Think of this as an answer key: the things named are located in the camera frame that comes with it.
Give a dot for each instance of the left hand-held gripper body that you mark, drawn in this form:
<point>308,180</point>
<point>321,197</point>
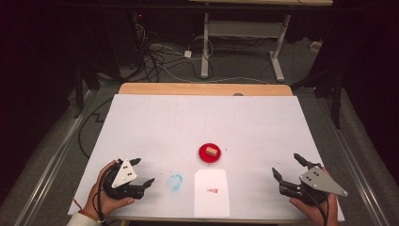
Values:
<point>124,175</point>

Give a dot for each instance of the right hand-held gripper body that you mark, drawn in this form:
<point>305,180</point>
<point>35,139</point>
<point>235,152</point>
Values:
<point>320,180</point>

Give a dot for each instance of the round red ink pad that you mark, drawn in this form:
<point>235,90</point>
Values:
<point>204,155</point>

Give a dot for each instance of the small wooden stamp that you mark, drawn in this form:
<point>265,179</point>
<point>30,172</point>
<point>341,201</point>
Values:
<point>211,151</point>

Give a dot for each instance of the person's right hand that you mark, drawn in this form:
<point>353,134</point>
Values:
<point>316,215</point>

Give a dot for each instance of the person's left hand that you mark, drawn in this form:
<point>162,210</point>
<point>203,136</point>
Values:
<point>94,201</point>

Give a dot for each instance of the large white table mat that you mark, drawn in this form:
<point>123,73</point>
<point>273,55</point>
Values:
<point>188,125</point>

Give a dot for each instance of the white paper sheet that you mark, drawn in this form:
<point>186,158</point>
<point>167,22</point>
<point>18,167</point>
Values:
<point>210,201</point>

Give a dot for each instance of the black metal stand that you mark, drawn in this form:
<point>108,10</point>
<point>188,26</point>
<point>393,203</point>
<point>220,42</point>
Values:
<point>337,100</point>
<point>78,91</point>

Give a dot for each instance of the small white floor box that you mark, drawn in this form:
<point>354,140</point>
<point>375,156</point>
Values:
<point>315,46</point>

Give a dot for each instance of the white power adapter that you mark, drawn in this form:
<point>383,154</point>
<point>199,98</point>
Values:
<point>188,54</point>

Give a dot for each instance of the metal floor rail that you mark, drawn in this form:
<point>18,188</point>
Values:
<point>47,175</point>
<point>354,169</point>

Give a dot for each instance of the white metal desk frame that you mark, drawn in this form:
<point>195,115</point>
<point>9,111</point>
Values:
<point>244,29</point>

